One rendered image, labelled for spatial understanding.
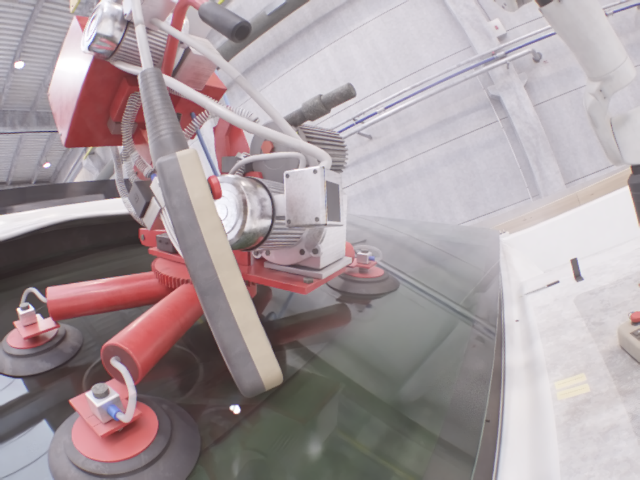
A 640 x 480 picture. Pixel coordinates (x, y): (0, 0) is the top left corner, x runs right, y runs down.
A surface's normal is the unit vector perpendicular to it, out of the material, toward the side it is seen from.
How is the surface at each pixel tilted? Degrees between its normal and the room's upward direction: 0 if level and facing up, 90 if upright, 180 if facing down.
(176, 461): 47
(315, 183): 81
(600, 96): 116
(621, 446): 0
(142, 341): 73
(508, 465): 26
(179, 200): 90
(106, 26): 138
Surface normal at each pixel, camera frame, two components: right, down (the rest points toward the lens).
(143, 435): 0.01, -0.97
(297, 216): -0.46, 0.01
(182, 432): 0.36, -0.93
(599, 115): -0.59, 0.69
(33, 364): 0.25, -0.83
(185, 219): 0.37, -0.15
